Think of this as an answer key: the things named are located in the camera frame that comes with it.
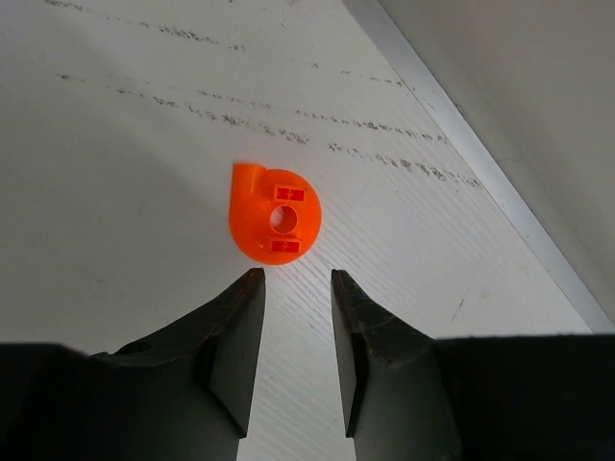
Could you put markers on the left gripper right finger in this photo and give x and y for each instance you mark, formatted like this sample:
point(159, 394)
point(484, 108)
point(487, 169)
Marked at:
point(407, 396)

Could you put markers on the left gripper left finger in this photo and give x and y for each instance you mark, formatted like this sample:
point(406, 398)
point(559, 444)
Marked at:
point(183, 392)

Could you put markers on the orange round lego piece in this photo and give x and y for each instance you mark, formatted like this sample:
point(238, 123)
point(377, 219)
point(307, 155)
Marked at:
point(275, 215)

